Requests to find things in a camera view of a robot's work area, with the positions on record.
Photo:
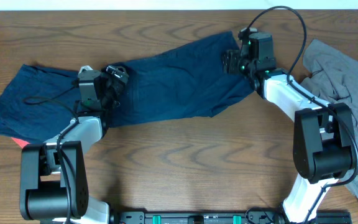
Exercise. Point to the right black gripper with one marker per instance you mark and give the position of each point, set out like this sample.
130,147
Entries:
229,65

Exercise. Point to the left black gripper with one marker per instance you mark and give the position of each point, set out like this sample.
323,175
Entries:
117,88

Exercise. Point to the navy blue shorts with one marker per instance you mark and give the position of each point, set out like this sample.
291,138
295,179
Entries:
181,83

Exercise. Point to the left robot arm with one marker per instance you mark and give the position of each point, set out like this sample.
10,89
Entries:
53,182

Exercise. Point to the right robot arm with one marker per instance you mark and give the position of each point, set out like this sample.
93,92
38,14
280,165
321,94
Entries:
325,152

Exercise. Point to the folded navy shorts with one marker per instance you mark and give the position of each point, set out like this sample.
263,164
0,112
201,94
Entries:
35,106

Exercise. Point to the grey shorts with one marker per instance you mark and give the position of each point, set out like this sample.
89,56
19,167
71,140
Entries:
334,78

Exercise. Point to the folded red garment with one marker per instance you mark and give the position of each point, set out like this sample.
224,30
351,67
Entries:
21,143

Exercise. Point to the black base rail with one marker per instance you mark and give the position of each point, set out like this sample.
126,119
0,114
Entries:
255,215

